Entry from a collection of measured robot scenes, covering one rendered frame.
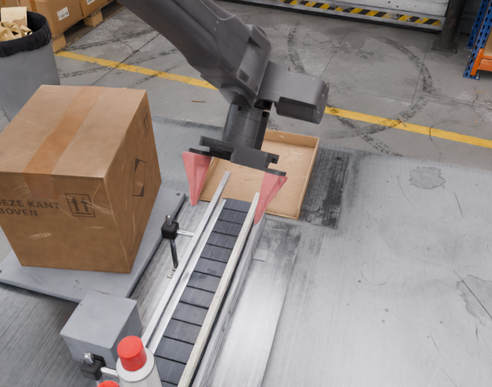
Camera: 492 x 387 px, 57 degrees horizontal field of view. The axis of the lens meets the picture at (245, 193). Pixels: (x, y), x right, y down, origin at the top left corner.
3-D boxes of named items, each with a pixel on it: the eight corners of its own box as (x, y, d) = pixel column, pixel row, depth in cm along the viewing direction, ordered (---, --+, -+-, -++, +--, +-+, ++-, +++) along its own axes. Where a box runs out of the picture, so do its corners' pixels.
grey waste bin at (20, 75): (44, 147, 271) (8, 47, 230) (-12, 130, 283) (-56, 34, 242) (88, 110, 300) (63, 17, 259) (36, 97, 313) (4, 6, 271)
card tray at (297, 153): (297, 219, 111) (298, 208, 108) (196, 200, 116) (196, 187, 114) (318, 148, 132) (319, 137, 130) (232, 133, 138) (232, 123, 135)
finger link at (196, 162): (216, 216, 62) (232, 147, 61) (169, 201, 64) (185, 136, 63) (231, 212, 68) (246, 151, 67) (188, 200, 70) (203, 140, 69)
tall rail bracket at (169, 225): (199, 279, 98) (193, 226, 87) (167, 272, 99) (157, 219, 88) (204, 268, 100) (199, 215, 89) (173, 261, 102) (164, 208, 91)
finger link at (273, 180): (265, 229, 60) (282, 160, 59) (215, 215, 62) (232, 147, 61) (275, 225, 66) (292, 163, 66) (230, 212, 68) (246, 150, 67)
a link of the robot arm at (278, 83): (236, 21, 56) (215, 86, 55) (328, 36, 52) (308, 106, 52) (257, 64, 67) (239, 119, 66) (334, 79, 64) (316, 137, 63)
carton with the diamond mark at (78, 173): (130, 274, 96) (103, 176, 78) (21, 266, 98) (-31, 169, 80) (162, 181, 119) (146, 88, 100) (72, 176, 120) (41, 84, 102)
